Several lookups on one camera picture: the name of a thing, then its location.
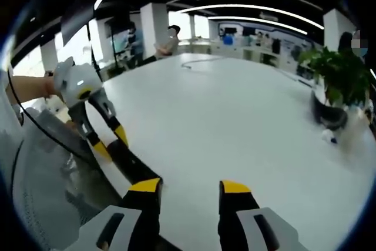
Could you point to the small white blue item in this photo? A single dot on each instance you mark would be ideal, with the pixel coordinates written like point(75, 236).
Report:
point(329, 136)

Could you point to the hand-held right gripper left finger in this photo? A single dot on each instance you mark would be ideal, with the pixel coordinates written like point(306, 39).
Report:
point(132, 215)

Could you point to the person's left hand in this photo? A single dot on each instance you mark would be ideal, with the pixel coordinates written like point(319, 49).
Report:
point(52, 89)

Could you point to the ceiling air conditioner unit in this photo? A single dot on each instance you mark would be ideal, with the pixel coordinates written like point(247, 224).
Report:
point(268, 16)

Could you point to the black bag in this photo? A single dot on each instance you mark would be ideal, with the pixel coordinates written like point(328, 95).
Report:
point(276, 46)

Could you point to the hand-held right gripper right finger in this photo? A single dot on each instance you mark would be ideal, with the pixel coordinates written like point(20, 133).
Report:
point(235, 218)

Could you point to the black remote control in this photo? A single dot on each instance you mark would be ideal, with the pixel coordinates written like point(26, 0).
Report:
point(132, 163)

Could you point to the black studio light on stand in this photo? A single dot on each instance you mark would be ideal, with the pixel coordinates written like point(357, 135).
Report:
point(77, 21)

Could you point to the person's light shirt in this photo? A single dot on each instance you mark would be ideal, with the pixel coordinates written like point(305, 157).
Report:
point(11, 121)

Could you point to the white display wall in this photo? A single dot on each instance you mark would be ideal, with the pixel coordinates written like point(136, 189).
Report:
point(264, 32)

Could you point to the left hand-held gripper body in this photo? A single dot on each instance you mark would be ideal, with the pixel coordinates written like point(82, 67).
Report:
point(76, 82)

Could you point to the grey mesh chair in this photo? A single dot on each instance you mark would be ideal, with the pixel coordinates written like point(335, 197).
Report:
point(53, 192)

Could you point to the green potted plant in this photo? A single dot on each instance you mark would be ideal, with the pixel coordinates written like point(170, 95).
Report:
point(337, 77)

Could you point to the white square pillar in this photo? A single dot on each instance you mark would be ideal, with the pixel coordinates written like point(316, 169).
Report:
point(154, 30)
point(336, 24)

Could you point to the white background counter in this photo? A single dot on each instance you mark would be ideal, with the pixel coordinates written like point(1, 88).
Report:
point(235, 52)

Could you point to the clear plastic bag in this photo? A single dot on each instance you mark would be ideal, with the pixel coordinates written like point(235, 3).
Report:
point(355, 127)

